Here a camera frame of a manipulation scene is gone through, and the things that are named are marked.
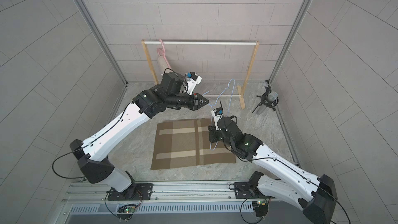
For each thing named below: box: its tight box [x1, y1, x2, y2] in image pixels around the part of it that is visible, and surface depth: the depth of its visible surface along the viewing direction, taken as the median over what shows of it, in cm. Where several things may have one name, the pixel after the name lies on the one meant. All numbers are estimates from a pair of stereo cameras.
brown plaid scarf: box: [150, 118, 237, 171], surface depth 86 cm
